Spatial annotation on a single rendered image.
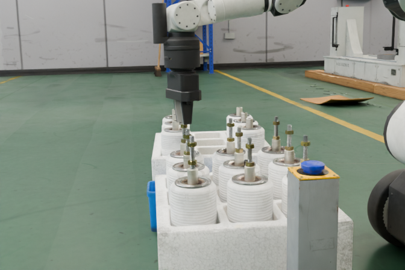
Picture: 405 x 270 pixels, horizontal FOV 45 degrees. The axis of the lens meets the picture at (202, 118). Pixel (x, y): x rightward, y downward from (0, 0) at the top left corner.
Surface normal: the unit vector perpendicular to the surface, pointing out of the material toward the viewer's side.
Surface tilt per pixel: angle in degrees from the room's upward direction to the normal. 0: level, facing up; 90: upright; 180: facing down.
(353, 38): 63
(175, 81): 90
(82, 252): 0
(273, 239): 90
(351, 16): 90
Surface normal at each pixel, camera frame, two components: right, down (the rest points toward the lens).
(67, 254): -0.02, -0.98
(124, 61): 0.14, 0.17
